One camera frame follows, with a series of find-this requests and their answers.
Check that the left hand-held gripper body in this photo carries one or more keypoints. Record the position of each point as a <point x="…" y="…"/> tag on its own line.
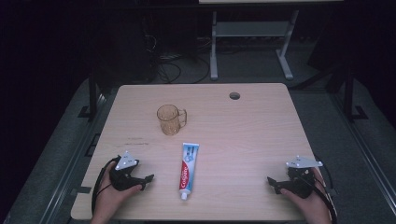
<point x="123" y="180"/>

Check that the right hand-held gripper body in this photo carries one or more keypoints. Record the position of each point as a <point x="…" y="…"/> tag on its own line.
<point x="300" y="185"/>

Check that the white and red toothpaste tube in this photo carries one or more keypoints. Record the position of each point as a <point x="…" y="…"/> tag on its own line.
<point x="188" y="171"/>

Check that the person's right hand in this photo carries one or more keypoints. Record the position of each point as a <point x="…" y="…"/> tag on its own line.
<point x="313" y="208"/>

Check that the person's left hand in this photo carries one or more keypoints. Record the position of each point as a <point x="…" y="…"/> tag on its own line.
<point x="107" y="202"/>

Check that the grey metal stand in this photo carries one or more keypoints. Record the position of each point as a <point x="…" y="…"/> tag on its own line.
<point x="249" y="28"/>

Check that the black metal post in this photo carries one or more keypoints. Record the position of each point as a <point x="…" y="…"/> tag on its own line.
<point x="348" y="93"/>
<point x="92" y="96"/>

